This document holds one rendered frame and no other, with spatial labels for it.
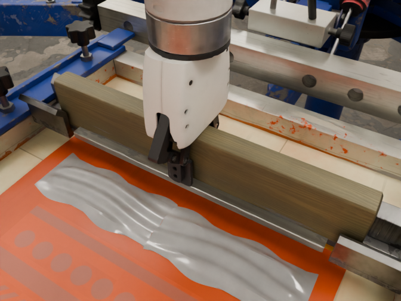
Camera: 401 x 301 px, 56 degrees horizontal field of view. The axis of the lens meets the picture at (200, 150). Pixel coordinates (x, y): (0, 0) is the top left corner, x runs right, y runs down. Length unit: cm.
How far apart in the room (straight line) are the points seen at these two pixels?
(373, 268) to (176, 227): 21
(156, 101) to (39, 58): 252
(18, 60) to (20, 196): 238
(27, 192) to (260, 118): 34
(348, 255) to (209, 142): 18
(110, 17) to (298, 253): 53
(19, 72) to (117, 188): 229
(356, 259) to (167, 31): 28
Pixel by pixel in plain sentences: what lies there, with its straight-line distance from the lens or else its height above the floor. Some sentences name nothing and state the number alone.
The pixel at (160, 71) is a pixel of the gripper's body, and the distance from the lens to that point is 33.
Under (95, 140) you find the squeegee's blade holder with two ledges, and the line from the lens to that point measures 52.
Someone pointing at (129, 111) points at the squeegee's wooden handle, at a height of 106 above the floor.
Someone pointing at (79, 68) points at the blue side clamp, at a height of 100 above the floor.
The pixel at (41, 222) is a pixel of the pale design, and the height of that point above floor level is 95.
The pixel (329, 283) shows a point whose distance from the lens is 44.
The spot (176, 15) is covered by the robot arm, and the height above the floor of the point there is 120.
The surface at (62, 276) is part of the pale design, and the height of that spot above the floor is 96.
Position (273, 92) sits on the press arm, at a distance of 73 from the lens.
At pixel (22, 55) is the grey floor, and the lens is 294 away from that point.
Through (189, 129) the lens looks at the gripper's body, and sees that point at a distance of 37.
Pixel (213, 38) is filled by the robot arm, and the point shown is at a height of 118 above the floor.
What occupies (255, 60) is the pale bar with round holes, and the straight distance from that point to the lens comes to 61.
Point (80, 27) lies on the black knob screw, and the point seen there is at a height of 106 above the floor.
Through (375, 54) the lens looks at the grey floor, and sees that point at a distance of 295.
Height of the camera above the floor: 133
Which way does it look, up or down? 44 degrees down
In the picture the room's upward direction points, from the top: straight up
